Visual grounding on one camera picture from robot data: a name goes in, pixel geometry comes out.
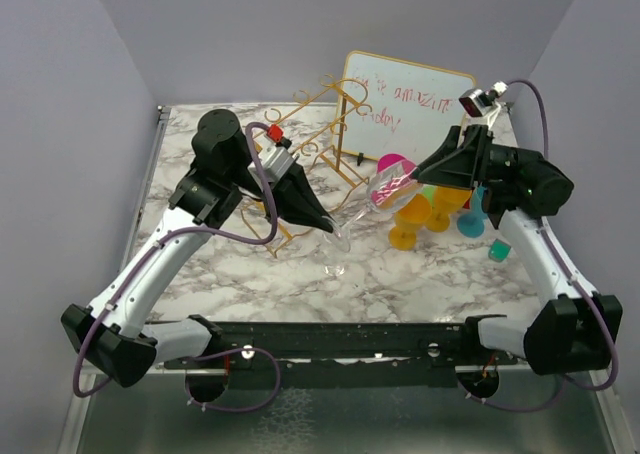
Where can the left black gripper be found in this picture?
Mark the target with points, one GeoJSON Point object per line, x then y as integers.
{"type": "Point", "coordinates": [295, 200]}

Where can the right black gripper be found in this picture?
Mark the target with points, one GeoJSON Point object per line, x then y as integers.
{"type": "Point", "coordinates": [460, 167]}

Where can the green wine glass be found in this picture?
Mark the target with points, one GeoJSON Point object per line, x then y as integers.
{"type": "Point", "coordinates": [428, 192]}

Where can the yellow wine glass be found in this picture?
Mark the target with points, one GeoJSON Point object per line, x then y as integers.
{"type": "Point", "coordinates": [446, 201]}

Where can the pink wine glass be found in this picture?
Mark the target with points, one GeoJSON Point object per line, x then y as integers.
{"type": "Point", "coordinates": [393, 187]}

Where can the clear wine glass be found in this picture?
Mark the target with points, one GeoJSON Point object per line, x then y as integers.
{"type": "Point", "coordinates": [342, 232]}
{"type": "Point", "coordinates": [333, 257]}

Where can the blue wine glass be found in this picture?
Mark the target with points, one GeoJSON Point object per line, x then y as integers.
{"type": "Point", "coordinates": [471, 224]}

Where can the orange wine glass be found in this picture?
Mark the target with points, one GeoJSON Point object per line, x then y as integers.
{"type": "Point", "coordinates": [408, 221]}

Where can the gold wire glass rack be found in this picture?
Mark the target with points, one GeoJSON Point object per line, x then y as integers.
{"type": "Point", "coordinates": [317, 124]}

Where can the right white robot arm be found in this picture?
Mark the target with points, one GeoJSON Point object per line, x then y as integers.
{"type": "Point", "coordinates": [576, 327]}

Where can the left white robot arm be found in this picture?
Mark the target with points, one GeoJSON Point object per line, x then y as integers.
{"type": "Point", "coordinates": [231, 160]}

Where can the gold framed whiteboard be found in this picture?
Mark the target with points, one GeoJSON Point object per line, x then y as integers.
{"type": "Point", "coordinates": [408, 108]}

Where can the teal green cube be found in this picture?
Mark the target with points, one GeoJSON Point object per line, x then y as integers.
{"type": "Point", "coordinates": [499, 251]}

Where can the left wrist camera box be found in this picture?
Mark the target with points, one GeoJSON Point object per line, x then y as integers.
{"type": "Point", "coordinates": [275, 161]}

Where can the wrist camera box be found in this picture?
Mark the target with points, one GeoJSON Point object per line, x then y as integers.
{"type": "Point", "coordinates": [275, 161]}
{"type": "Point", "coordinates": [482, 107]}

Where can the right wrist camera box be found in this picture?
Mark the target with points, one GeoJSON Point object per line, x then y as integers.
{"type": "Point", "coordinates": [482, 107]}

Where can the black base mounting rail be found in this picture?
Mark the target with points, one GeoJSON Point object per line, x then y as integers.
{"type": "Point", "coordinates": [339, 355]}

